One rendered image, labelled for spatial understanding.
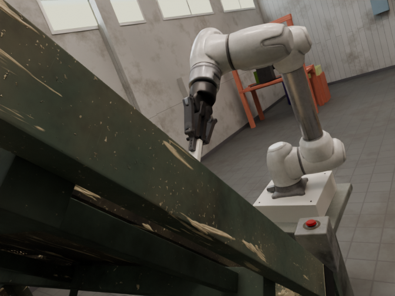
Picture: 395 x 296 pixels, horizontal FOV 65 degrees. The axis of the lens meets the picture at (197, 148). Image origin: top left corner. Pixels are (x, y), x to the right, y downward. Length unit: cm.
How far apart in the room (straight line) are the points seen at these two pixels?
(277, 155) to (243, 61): 87
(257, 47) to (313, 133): 82
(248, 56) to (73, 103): 60
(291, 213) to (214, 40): 106
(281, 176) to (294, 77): 54
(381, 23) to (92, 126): 943
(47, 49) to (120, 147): 13
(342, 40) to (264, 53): 897
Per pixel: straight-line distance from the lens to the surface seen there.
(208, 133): 82
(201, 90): 83
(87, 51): 513
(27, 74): 34
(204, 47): 92
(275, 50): 87
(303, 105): 153
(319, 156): 164
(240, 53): 88
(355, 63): 984
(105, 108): 39
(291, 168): 168
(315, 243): 131
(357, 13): 971
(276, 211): 173
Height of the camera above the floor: 162
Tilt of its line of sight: 12 degrees down
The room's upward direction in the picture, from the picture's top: 21 degrees counter-clockwise
